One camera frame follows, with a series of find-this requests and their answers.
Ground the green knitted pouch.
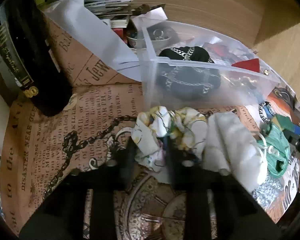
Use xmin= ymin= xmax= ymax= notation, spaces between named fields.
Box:
xmin=257 ymin=122 xmax=291 ymax=178

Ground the grey glittery pouch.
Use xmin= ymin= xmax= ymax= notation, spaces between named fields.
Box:
xmin=251 ymin=175 xmax=283 ymax=209

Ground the black white braided hair tie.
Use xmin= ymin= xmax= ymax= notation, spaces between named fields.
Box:
xmin=258 ymin=101 xmax=277 ymax=124

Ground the white sock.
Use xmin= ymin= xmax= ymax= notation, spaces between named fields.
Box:
xmin=203 ymin=112 xmax=268 ymax=193

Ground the red fabric pouch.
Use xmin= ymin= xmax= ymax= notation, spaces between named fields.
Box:
xmin=232 ymin=59 xmax=260 ymax=73

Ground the floral fabric scrunchie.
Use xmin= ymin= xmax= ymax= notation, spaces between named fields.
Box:
xmin=131 ymin=106 xmax=208 ymax=173

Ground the black pouch with chain pattern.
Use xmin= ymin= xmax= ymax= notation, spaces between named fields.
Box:
xmin=156 ymin=46 xmax=221 ymax=101

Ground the clear plastic storage bin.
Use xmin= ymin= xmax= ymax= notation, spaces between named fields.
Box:
xmin=136 ymin=21 xmax=280 ymax=109

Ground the vintage newspaper print mat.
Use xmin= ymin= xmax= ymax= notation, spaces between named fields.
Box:
xmin=0 ymin=12 xmax=300 ymax=236

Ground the dark wine bottle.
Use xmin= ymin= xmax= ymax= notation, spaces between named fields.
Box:
xmin=0 ymin=0 xmax=72 ymax=116

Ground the white paper sheet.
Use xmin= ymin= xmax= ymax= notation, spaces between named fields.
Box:
xmin=43 ymin=0 xmax=141 ymax=81

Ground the small bowl with trinkets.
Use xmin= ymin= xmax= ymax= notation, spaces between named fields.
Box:
xmin=127 ymin=24 xmax=179 ymax=50

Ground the stack of papers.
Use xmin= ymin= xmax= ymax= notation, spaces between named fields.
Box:
xmin=84 ymin=0 xmax=133 ymax=29

